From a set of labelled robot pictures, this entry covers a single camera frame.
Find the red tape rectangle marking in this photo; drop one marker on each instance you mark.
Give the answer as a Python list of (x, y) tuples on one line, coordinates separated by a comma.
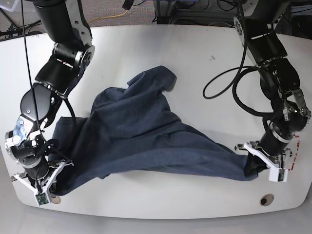
[(294, 146)]

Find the table cable grommet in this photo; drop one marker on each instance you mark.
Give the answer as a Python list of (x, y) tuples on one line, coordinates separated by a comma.
[(266, 200), (55, 199)]

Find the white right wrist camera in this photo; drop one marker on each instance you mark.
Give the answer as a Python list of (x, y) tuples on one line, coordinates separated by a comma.
[(42, 198)]

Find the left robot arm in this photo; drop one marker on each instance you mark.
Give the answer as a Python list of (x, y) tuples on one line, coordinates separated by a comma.
[(280, 83)]

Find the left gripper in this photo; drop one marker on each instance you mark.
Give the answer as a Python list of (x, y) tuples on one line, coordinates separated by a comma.
[(255, 165)]

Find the blue T-shirt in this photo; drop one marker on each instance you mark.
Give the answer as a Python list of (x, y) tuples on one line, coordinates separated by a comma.
[(135, 129)]

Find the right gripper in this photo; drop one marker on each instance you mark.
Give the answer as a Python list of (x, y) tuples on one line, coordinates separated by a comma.
[(40, 178)]

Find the right table cable grommet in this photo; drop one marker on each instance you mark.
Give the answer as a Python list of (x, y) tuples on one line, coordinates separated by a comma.
[(266, 200)]

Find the left table cable grommet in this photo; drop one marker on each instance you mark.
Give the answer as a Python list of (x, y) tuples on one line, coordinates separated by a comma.
[(55, 199)]

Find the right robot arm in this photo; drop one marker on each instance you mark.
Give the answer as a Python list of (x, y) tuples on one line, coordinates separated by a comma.
[(73, 51)]

